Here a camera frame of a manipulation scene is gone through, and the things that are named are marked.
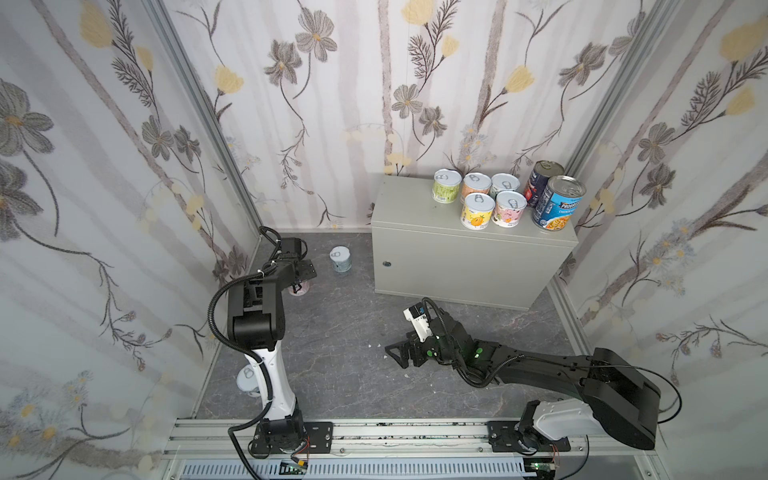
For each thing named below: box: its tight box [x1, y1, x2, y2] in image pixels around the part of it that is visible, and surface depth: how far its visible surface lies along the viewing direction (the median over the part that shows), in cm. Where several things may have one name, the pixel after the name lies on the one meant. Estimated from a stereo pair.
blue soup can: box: [532, 175, 586, 232], surface depth 71 cm
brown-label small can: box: [491, 190, 527, 228], surface depth 74 cm
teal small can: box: [329, 245, 352, 273], surface depth 109 cm
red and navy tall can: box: [524, 160, 565, 208], surface depth 76 cm
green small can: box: [432, 168, 463, 204], surface depth 80 cm
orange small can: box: [461, 172, 492, 199], surface depth 79 cm
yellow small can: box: [460, 192, 496, 231], surface depth 74 cm
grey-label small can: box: [490, 173, 521, 200], surface depth 79 cm
